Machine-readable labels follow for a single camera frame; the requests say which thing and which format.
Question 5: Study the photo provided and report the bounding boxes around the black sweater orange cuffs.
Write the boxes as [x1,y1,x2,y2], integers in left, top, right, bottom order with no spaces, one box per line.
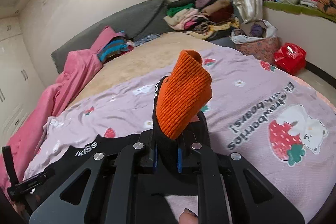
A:
[25,50,212,207]

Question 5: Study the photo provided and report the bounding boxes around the striped folded clothes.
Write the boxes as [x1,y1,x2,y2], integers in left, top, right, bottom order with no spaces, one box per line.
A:
[97,36,134,63]

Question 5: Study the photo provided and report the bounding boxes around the pile of folded clothes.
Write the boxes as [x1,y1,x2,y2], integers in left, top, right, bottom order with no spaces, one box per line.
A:
[163,0,241,41]

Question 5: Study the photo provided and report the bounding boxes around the person right hand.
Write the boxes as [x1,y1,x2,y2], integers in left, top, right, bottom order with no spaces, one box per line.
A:
[178,208,199,224]

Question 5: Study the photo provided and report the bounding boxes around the pink plush blanket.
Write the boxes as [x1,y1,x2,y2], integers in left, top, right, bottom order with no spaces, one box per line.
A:
[7,26,124,181]

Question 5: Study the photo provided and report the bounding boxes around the pink strawberry bed sheet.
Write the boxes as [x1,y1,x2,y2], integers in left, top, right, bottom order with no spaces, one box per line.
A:
[25,47,335,222]

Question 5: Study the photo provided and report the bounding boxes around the white wardrobe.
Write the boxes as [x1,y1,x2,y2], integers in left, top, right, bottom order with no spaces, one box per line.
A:
[0,16,45,146]

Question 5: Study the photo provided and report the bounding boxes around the red plastic bag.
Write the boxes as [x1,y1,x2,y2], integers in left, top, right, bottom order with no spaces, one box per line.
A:
[274,43,306,75]

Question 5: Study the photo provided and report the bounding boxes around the floral laundry basket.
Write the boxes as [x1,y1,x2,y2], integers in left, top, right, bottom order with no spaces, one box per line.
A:
[230,20,280,65]

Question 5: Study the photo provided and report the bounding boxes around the green window sill mat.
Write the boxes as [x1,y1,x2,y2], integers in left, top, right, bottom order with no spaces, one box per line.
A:
[263,1,336,23]

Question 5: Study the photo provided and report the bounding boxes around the grey headboard cushion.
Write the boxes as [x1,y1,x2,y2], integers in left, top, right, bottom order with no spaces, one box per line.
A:
[51,0,172,73]

